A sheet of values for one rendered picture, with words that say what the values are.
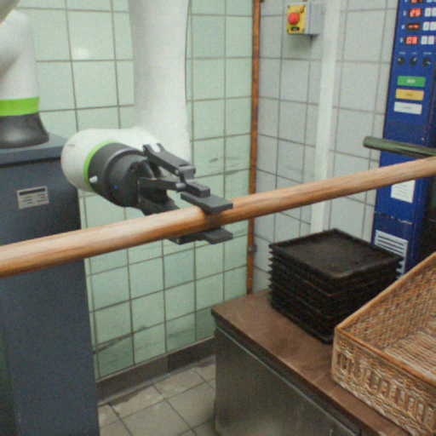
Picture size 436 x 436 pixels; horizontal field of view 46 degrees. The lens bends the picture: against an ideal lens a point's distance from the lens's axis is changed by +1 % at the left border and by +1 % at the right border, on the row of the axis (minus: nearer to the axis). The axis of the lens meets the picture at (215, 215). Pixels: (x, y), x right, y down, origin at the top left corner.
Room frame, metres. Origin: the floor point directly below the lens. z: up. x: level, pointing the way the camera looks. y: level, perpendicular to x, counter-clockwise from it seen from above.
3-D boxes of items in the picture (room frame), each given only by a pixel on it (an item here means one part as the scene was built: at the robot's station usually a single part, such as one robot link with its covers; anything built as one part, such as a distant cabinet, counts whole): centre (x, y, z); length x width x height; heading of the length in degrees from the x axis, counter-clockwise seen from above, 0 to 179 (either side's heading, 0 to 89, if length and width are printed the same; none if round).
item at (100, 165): (0.76, 0.14, 1.20); 0.12 x 0.06 x 0.09; 125
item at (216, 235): (0.57, 0.01, 1.18); 0.07 x 0.03 x 0.01; 35
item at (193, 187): (0.59, 0.03, 1.23); 0.05 x 0.01 x 0.03; 35
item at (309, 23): (1.88, -0.30, 1.46); 0.10 x 0.07 x 0.10; 34
